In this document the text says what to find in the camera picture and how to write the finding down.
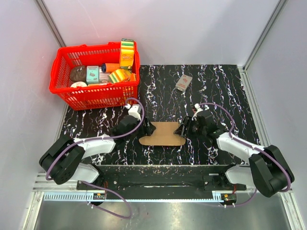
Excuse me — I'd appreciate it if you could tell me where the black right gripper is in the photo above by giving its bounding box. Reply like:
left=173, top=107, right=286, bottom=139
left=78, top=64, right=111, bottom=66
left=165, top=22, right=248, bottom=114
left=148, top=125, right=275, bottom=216
left=174, top=116, right=206, bottom=140

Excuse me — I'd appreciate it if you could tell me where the brown cardboard box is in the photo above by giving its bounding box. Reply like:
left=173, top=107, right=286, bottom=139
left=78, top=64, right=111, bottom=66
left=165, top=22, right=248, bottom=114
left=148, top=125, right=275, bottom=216
left=139, top=122, right=186, bottom=146

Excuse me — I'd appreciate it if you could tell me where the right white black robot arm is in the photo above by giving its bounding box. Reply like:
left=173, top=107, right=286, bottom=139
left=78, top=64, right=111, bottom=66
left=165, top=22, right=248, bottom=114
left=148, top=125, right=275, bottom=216
left=174, top=111, right=295, bottom=197

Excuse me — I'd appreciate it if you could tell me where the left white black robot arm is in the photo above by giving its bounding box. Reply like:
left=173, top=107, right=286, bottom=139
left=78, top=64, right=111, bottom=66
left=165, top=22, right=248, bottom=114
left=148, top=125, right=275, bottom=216
left=39, top=115, right=156, bottom=190

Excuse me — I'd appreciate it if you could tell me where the grey card box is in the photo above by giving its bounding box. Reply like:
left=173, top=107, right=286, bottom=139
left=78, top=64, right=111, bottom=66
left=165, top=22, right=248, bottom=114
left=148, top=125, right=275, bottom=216
left=175, top=74, right=192, bottom=92

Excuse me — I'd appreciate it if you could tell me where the pink white flat box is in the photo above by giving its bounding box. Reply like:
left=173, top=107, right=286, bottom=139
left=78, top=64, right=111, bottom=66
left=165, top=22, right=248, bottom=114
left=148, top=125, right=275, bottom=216
left=99, top=67, right=110, bottom=83

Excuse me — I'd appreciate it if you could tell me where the teal small box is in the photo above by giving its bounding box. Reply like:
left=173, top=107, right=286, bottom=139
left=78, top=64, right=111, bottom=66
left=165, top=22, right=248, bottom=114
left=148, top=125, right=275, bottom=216
left=86, top=66, right=99, bottom=84

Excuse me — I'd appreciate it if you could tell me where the orange snack packet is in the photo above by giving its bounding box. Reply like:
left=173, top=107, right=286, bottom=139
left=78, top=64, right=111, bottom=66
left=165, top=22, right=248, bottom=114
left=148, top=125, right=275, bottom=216
left=129, top=73, right=136, bottom=82

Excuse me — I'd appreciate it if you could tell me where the lying yellow green sponge pack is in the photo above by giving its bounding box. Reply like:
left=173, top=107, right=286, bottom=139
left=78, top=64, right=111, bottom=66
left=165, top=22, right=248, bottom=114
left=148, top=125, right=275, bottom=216
left=108, top=69, right=131, bottom=83

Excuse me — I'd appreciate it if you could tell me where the red plastic shopping basket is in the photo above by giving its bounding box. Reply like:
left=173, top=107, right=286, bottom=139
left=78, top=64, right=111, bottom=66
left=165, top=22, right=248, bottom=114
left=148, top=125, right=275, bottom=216
left=49, top=42, right=141, bottom=111

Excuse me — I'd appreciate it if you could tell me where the orange cylinder can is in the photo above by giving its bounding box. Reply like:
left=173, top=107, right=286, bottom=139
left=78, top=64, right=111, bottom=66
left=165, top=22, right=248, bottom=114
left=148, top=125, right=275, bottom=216
left=101, top=63, right=120, bottom=73

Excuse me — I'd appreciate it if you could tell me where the tall yellow green sponge pack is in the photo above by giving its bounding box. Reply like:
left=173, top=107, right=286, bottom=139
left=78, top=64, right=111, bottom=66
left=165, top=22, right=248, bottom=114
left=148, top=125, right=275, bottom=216
left=119, top=38, right=135, bottom=70

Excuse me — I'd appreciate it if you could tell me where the white round tape roll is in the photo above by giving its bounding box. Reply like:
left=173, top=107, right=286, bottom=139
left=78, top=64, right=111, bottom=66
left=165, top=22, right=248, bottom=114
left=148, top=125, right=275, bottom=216
left=71, top=81, right=87, bottom=88

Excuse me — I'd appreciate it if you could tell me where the brown round bread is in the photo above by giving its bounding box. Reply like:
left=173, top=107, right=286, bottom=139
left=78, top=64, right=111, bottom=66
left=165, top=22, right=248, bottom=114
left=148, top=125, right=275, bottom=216
left=69, top=65, right=87, bottom=82

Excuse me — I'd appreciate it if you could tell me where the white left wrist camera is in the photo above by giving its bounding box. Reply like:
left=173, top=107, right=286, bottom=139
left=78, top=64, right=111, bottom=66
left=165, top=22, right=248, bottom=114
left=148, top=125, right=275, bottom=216
left=125, top=104, right=141, bottom=120

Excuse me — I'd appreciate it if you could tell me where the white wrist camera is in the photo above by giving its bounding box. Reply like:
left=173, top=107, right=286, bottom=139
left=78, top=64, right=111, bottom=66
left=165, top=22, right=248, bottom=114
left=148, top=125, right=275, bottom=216
left=192, top=103, right=203, bottom=120
left=125, top=104, right=141, bottom=120

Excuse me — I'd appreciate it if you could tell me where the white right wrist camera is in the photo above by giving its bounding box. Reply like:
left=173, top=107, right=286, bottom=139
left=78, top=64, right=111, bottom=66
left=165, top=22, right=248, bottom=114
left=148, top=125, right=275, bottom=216
left=192, top=103, right=203, bottom=120

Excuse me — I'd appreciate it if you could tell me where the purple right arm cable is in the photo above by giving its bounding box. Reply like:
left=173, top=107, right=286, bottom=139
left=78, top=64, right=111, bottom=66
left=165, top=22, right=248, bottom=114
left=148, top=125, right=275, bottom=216
left=199, top=102, right=292, bottom=207

